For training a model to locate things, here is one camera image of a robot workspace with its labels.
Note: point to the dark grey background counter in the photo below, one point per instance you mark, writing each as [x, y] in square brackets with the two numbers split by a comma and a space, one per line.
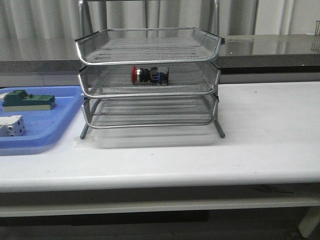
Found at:
[298, 53]

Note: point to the silver mesh tray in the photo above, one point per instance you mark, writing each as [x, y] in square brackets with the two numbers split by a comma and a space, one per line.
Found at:
[111, 113]
[148, 45]
[189, 78]

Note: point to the green and beige switch block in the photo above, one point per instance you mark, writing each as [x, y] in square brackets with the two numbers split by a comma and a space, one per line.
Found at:
[20, 100]

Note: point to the white table leg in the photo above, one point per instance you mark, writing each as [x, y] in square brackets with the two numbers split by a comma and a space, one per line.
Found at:
[310, 221]

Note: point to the white circuit breaker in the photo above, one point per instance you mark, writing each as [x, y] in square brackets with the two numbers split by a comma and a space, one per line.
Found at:
[12, 126]

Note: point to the red emergency stop button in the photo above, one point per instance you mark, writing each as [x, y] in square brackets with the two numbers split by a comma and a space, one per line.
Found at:
[153, 75]

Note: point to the blue plastic tray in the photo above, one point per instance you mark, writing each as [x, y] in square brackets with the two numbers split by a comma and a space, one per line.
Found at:
[43, 128]

